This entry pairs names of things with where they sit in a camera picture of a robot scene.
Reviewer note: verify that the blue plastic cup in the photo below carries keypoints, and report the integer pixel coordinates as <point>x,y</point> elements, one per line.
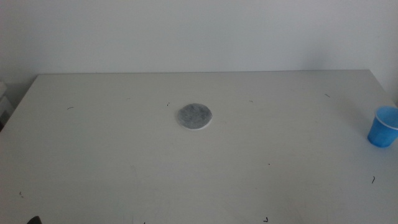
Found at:
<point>382,132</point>

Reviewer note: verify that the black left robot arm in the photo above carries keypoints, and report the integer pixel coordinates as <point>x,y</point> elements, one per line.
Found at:
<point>35,221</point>

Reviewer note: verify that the round grey cup mat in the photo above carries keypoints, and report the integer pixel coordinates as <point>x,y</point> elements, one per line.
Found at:
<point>194,116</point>

